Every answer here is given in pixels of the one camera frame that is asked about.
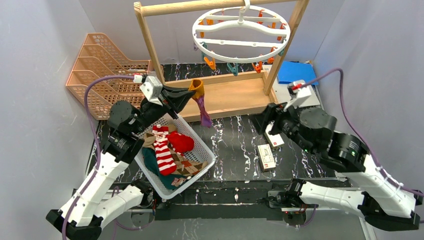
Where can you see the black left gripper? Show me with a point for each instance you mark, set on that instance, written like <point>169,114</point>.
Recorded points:
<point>164,98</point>

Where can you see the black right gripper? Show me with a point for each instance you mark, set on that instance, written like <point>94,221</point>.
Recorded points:
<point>268,118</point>

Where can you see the purple sock with yellow cuff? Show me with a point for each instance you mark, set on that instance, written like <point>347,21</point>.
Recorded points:
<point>197,85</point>

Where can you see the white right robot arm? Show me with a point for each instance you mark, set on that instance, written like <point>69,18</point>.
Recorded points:
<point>380,201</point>

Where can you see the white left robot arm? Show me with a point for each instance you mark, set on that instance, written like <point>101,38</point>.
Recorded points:
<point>84,216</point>

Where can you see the wooden hanger rack stand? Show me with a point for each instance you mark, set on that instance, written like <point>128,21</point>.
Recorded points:
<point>229,95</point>

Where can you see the white round clip hanger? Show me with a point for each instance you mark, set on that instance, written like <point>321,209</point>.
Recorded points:
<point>243,34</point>

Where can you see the white card box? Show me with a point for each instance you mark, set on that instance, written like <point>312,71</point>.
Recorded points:
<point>275,141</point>

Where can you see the small white printed box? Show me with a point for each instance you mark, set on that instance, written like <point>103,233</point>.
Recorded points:
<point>266,158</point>

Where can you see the white paper sheet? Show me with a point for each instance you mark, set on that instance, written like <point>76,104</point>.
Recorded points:
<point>281,94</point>

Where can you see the red white striped sock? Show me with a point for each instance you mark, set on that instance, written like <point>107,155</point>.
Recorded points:
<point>165,162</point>

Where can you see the orange front-left clothes peg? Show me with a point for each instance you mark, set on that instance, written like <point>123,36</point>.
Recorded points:
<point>210,62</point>

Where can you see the orange front-centre clothes peg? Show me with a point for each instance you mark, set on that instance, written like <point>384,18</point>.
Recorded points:
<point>258,66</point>

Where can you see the blue folder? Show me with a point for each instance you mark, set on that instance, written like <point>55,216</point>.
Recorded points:
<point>294,71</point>

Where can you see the dark green sock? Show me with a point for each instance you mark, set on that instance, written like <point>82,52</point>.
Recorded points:
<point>171,181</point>

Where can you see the orange front-right clothes peg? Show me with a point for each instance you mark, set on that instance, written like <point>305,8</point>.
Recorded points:
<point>271,59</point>

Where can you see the teal front clothes peg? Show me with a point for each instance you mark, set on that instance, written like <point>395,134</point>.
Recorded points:
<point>232,68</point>

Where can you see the argyle brown sock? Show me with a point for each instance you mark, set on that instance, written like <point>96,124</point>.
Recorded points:
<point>184,166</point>

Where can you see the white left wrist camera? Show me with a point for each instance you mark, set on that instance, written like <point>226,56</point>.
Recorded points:
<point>151,87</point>

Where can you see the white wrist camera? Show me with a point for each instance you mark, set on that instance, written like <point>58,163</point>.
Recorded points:
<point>151,87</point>
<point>298,92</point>

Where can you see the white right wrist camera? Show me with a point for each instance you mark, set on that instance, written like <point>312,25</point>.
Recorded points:
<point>298,92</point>

